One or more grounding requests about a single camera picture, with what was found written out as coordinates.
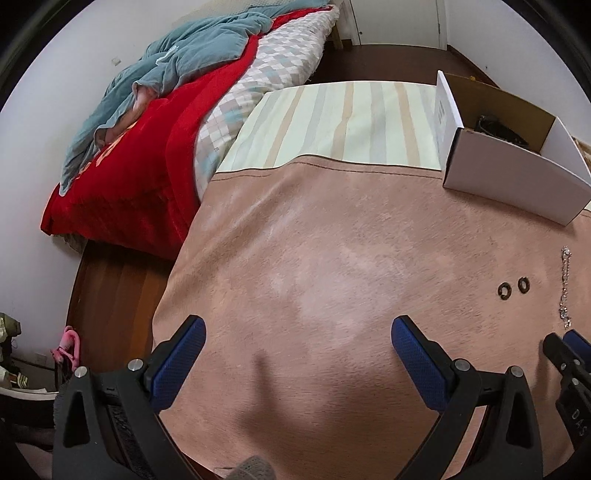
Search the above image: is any silver chain necklace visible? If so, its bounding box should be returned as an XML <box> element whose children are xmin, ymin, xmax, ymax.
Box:
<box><xmin>558</xmin><ymin>246</ymin><xmax>574</xmax><ymax>329</ymax></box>

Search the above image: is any white cardboard box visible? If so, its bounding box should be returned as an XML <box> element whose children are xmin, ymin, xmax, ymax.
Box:
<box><xmin>434</xmin><ymin>72</ymin><xmax>590</xmax><ymax>226</ymax></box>

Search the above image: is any black smartwatch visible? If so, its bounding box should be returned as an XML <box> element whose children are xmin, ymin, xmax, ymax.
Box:
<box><xmin>475</xmin><ymin>115</ymin><xmax>529</xmax><ymax>149</ymax></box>

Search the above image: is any pink slipper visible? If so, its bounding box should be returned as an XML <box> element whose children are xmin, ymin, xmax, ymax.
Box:
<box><xmin>51</xmin><ymin>326</ymin><xmax>81</xmax><ymax>372</ymax></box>

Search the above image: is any red bed blanket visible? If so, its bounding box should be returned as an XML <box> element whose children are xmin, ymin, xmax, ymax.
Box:
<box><xmin>40</xmin><ymin>2</ymin><xmax>331</xmax><ymax>259</ymax></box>

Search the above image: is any striped green beige cloth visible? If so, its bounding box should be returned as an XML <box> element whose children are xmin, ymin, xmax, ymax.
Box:
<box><xmin>217</xmin><ymin>81</ymin><xmax>441</xmax><ymax>173</ymax></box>

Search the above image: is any white door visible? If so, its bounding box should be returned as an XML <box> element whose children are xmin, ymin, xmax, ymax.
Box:
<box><xmin>349</xmin><ymin>0</ymin><xmax>447</xmax><ymax>50</ymax></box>

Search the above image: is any teal blue quilt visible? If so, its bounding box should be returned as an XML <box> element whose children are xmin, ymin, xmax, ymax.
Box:
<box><xmin>59</xmin><ymin>1</ymin><xmax>328</xmax><ymax>196</ymax></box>

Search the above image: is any checkered mattress sheet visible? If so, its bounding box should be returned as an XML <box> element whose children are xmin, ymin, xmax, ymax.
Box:
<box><xmin>193</xmin><ymin>5</ymin><xmax>339</xmax><ymax>198</ymax></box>

